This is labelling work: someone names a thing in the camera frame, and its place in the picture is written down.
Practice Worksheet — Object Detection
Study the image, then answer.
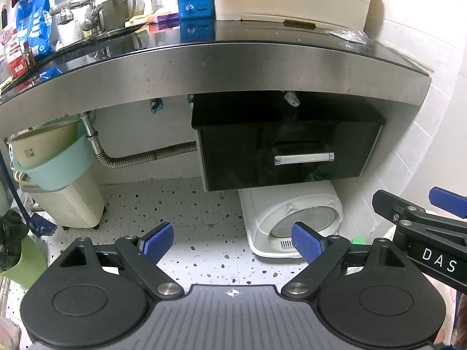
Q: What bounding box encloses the purple sponge pack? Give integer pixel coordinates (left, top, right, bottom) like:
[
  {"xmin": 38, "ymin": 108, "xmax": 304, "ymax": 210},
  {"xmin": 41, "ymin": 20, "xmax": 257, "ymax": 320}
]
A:
[{"xmin": 156, "ymin": 13, "xmax": 180, "ymax": 29}]

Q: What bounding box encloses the white plastic knob under counter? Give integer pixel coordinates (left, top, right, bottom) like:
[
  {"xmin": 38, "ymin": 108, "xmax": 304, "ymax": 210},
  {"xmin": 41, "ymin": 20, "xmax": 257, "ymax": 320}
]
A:
[{"xmin": 284, "ymin": 91, "xmax": 300, "ymax": 108}]

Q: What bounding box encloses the clear plastic bag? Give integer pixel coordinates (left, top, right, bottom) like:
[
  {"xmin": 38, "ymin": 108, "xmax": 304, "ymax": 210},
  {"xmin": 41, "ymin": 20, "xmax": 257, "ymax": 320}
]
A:
[{"xmin": 328, "ymin": 29, "xmax": 374, "ymax": 47}]

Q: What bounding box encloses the beige plastic basin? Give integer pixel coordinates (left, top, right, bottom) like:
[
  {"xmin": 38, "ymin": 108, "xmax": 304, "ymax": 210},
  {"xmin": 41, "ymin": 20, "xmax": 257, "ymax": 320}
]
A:
[{"xmin": 8, "ymin": 119, "xmax": 79, "ymax": 169}]

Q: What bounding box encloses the chrome sink faucet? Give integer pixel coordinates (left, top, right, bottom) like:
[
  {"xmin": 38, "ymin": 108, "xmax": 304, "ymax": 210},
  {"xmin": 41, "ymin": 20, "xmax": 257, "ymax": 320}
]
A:
[{"xmin": 49, "ymin": 0, "xmax": 104, "ymax": 36}]

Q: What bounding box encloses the cream laundry basket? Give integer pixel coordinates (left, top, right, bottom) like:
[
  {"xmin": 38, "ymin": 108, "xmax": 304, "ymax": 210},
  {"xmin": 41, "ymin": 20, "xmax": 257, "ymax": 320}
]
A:
[{"xmin": 13, "ymin": 171, "xmax": 106, "ymax": 228}]

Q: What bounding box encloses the mint green plastic basin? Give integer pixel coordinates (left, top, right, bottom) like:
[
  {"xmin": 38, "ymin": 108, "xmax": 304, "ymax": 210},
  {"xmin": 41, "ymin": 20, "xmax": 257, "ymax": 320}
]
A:
[{"xmin": 13, "ymin": 118, "xmax": 94, "ymax": 191}]

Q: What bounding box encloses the blue tissue box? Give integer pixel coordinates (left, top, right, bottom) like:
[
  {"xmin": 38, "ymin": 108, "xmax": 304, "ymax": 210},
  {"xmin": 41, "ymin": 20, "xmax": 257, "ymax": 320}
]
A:
[{"xmin": 177, "ymin": 0, "xmax": 215, "ymax": 20}]

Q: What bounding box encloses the steel mug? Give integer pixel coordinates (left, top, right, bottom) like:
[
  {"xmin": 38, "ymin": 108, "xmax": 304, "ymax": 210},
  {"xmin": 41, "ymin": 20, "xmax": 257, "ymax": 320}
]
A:
[{"xmin": 101, "ymin": 0, "xmax": 136, "ymax": 31}]

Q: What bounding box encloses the blue snack bag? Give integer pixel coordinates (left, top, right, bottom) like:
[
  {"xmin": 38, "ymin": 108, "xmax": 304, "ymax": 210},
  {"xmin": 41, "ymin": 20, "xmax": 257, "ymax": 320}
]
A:
[{"xmin": 16, "ymin": 0, "xmax": 55, "ymax": 61}]

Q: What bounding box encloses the white round floor appliance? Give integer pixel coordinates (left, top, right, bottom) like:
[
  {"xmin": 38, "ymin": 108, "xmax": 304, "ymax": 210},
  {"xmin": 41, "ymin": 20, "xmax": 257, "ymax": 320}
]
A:
[{"xmin": 238, "ymin": 181, "xmax": 344, "ymax": 258}]

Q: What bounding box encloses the steel edged black countertop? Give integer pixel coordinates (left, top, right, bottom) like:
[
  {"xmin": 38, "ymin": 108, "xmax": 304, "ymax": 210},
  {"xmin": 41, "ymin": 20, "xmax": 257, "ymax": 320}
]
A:
[{"xmin": 1, "ymin": 20, "xmax": 431, "ymax": 137}]

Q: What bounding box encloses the silver drawer handle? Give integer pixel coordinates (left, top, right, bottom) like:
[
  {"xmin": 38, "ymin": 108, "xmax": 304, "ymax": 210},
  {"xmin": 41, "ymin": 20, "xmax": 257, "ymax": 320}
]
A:
[{"xmin": 274, "ymin": 153, "xmax": 335, "ymax": 166}]

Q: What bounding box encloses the black glossy drawer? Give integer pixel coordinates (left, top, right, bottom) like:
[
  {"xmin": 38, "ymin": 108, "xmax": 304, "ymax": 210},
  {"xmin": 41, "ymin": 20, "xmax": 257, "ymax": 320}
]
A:
[{"xmin": 191, "ymin": 91, "xmax": 386, "ymax": 191}]

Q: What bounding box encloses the flexible metal drain hose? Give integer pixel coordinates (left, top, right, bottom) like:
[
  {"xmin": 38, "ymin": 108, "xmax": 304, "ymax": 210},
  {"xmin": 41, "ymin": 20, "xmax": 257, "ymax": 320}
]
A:
[{"xmin": 78, "ymin": 112, "xmax": 199, "ymax": 169}]

